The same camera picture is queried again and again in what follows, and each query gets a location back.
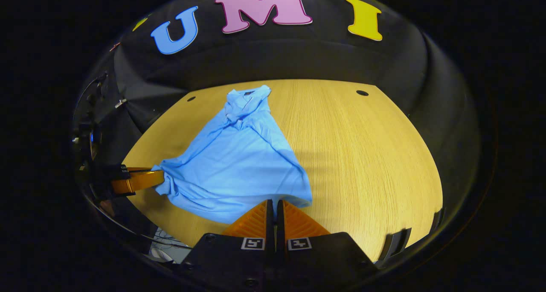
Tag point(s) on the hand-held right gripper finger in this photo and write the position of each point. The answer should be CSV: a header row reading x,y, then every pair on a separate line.
x,y
280,223
269,223

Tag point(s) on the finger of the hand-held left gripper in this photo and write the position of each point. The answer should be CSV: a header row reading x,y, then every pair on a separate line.
x,y
136,181

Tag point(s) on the light blue T-shirt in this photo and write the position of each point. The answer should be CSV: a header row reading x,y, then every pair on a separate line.
x,y
239,164

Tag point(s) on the silver cloth clip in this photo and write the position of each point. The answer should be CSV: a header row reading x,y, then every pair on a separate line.
x,y
120,103

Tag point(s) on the pink cloth clip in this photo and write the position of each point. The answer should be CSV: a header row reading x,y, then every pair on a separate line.
x,y
114,47

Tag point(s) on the black backdrop cloth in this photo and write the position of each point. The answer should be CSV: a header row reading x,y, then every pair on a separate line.
x,y
298,57

